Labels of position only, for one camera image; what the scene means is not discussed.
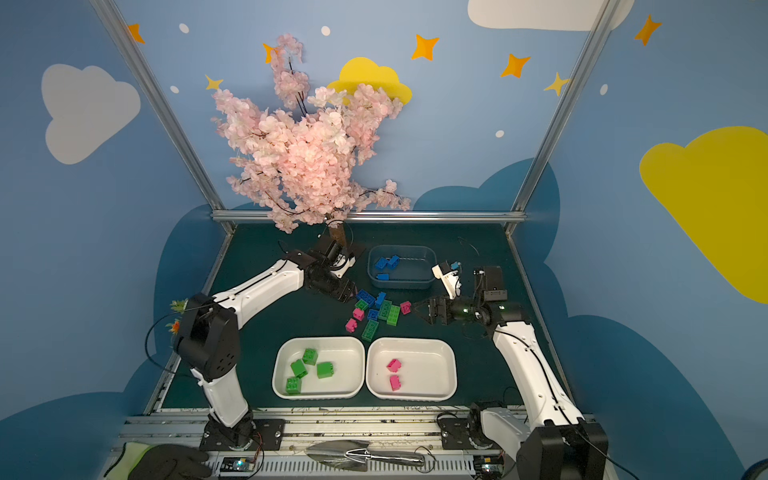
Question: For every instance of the long blue lego brick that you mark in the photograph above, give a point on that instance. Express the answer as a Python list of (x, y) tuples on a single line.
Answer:
[(365, 296)]

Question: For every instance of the white tray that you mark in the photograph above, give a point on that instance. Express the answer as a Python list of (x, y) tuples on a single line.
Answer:
[(345, 352), (428, 372)]

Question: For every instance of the long dark green lego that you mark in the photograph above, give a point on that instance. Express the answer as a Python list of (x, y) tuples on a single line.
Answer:
[(370, 330)]

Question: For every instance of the black work glove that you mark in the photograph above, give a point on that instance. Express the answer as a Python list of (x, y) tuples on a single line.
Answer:
[(168, 461)]

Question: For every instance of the long light green lego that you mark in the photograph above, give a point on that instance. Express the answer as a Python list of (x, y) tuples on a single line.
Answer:
[(393, 316)]

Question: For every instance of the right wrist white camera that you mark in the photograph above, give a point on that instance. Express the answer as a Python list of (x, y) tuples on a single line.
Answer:
[(449, 274)]

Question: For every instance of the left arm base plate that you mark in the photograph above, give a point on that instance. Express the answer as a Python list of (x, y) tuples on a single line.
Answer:
[(258, 434)]

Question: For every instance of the green lego brick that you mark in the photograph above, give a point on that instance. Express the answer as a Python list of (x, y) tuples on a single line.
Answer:
[(299, 369), (293, 385), (310, 356), (325, 370)]

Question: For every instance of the potted green plant white pot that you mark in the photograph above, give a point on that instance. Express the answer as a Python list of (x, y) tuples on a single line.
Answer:
[(178, 308)]

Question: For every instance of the silver metal trowel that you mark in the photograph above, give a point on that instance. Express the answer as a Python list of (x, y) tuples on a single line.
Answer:
[(354, 455)]

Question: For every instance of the dark green lego plate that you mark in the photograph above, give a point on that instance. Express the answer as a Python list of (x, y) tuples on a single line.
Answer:
[(384, 311)]

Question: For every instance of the right white tray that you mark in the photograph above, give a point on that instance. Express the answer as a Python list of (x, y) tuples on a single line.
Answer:
[(428, 372)]

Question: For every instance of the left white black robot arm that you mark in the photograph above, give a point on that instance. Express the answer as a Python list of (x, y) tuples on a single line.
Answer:
[(208, 339)]

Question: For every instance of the left white tray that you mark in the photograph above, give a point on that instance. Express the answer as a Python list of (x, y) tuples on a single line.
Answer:
[(345, 352)]

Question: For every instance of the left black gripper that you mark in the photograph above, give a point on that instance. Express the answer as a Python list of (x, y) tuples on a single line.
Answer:
[(335, 241)]

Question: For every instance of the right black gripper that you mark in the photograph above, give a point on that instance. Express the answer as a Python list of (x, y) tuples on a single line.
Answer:
[(441, 309)]

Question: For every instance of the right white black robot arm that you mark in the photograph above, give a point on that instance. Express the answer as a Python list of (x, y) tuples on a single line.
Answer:
[(555, 441)]

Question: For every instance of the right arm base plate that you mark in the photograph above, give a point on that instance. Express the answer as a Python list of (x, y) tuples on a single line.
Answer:
[(462, 433)]

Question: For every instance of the pink blossom artificial tree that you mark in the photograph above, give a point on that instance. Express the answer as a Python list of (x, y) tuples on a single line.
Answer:
[(297, 161)]

